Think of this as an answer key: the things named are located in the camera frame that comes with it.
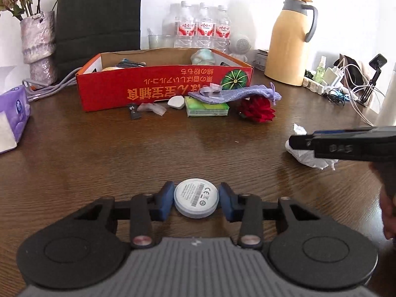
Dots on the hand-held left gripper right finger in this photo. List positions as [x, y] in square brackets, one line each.
[228, 202]

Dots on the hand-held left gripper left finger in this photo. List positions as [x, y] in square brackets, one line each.
[165, 202]

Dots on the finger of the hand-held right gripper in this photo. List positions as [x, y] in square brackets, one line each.
[301, 141]

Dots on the white tissue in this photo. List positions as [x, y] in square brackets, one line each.
[304, 158]

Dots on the white round disc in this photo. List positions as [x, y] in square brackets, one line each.
[196, 196]

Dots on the red cardboard box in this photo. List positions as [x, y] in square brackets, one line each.
[123, 89]

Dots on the iridescent plastic bag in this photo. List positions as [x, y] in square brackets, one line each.
[202, 56]

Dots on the blue patterned pouch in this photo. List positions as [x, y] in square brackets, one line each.
[131, 63]

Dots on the yellow plush toy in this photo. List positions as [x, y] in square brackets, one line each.
[109, 68]

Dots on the small clear container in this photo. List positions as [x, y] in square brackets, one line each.
[260, 60]

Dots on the person's right hand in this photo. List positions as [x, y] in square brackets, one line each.
[390, 216]

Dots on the white cylinder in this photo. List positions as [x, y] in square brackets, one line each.
[389, 105]

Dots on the red fabric rose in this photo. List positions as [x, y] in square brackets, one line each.
[258, 109]

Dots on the white power strip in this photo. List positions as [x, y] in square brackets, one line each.
[312, 85]

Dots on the green spray bottle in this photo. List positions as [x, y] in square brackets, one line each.
[319, 74]

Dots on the white charger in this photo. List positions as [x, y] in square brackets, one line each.
[332, 75]

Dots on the dark brown bag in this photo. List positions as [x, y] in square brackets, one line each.
[352, 65]

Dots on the yellow thermos jug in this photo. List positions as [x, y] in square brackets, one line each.
[287, 52]

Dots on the small black clip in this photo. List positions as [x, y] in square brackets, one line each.
[135, 113]

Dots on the clear plastic wrapper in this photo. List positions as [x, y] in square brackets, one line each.
[211, 89]
[151, 108]

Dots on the green tissue packet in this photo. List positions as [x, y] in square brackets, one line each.
[205, 106]

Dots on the white oval case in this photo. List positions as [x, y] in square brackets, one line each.
[175, 102]

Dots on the white robot-shaped speaker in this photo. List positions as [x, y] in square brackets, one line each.
[241, 45]

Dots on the clear water bottle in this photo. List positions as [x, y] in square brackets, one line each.
[185, 27]
[204, 27]
[222, 31]
[168, 24]

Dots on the glass cup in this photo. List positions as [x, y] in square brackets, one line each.
[159, 41]

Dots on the purple tissue pack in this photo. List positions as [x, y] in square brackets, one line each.
[12, 105]

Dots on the black paper bag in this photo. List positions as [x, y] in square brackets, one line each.
[99, 12]

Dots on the speckled purple vase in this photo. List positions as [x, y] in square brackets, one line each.
[37, 46]

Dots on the black camera on tripod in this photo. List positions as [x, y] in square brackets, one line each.
[378, 62]

